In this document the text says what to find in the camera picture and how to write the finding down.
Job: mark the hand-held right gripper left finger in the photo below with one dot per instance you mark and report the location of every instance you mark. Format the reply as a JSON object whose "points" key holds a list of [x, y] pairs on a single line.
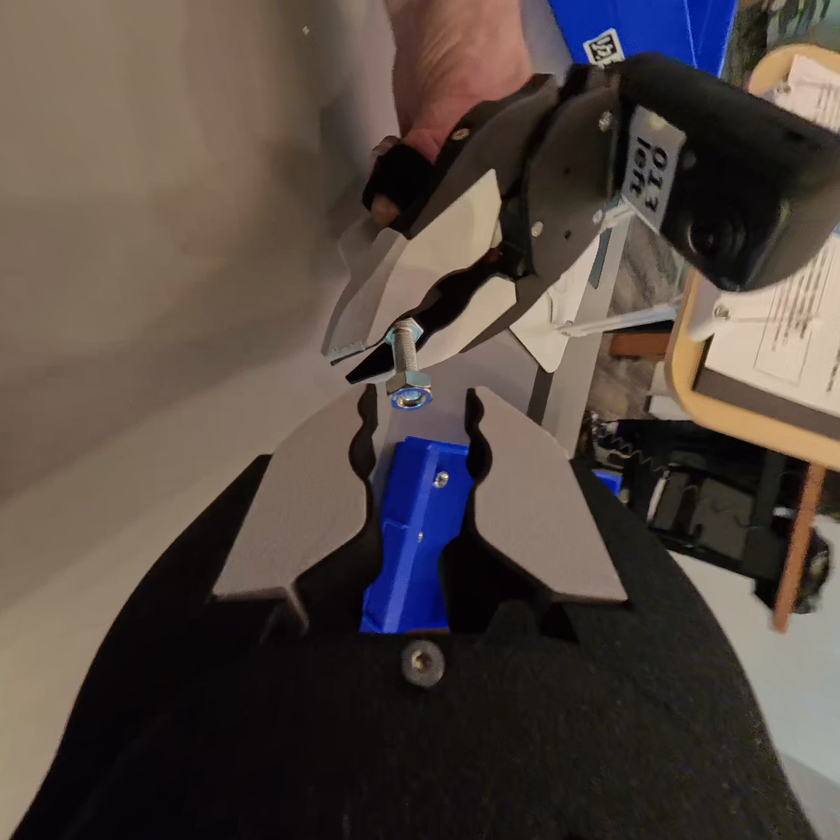
{"points": [[302, 512]]}

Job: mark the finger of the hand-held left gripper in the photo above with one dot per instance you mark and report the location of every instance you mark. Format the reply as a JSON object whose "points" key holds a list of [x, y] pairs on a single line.
{"points": [[479, 315], [433, 249]]}

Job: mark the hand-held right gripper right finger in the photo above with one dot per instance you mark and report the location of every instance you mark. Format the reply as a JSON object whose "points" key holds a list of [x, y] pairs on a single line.
{"points": [[538, 518]]}

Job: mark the silver hex bolt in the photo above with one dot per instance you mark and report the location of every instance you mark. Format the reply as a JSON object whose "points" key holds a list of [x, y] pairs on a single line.
{"points": [[403, 354]]}

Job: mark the blue plastic bin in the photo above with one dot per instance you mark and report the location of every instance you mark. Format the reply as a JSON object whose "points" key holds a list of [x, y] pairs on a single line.
{"points": [[407, 544]]}

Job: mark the blue bin with square label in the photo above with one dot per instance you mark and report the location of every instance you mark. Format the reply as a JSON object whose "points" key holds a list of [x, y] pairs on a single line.
{"points": [[656, 26]]}

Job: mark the person's left hand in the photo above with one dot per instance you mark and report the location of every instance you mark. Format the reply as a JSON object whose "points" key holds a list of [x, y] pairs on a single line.
{"points": [[459, 59]]}

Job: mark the wooden stand board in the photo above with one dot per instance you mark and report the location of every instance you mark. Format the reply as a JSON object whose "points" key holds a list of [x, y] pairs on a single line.
{"points": [[682, 387]]}

